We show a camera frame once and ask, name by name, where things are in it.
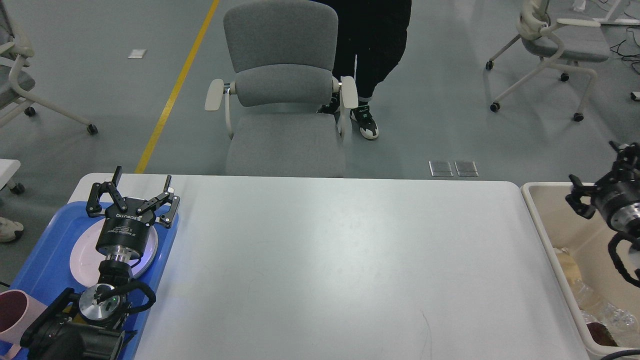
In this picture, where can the floor outlet plate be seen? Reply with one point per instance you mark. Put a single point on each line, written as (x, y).
(466, 169)
(440, 169)

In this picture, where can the beige plastic bin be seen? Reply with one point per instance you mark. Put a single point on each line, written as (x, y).
(587, 241)

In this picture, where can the crushed red can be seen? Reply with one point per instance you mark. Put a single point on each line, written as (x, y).
(598, 332)

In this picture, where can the brown paper bag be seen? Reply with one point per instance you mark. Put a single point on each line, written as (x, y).
(580, 290)

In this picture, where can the person in black clothes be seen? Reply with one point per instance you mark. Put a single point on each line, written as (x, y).
(372, 38)

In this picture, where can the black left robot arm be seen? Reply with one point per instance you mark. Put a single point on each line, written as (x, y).
(90, 324)

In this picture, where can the white chair left background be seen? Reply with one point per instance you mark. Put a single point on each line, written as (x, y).
(15, 84)

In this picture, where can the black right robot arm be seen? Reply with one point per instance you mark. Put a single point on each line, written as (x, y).
(633, 252)

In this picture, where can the grey office chair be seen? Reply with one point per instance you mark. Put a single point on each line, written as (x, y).
(283, 51)

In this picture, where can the pink mug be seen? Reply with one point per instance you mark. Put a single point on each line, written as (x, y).
(18, 311)

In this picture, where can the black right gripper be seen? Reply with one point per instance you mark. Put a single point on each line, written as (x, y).
(617, 199)

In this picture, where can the floor outlet plate left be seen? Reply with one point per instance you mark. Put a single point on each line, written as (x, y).
(440, 169)

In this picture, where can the white chair right background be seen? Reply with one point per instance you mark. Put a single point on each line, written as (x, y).
(561, 42)

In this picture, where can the white shoe left edge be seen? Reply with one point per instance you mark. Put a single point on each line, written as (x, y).
(10, 230)

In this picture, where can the aluminium foil sheet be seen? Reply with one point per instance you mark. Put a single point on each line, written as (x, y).
(620, 323)

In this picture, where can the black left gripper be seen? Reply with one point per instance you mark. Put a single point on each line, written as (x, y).
(125, 230)

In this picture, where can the pink plate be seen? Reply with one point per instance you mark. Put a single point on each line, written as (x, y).
(85, 259)

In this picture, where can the foil with brown napkin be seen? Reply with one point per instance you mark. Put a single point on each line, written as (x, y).
(611, 341)

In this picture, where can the white chair background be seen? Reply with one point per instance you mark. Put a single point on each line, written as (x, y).
(15, 84)
(561, 42)

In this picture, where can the floor outlet plate right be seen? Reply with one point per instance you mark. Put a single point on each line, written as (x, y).
(466, 169)

